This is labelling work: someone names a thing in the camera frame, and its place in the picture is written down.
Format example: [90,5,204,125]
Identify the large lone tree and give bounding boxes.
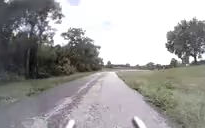
[165,16,205,66]

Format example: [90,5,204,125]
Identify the wood of dark trees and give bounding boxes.
[0,0,105,82]

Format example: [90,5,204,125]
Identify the distant row of trees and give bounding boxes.
[103,57,205,70]

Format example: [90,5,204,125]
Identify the grass verge with trees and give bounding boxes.
[0,69,99,111]

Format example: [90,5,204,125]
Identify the grey asphalt path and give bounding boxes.
[0,70,173,128]

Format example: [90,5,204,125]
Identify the grass slope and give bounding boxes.
[115,63,205,128]

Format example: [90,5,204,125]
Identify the robot's own part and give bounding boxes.
[132,115,147,128]
[65,119,76,128]

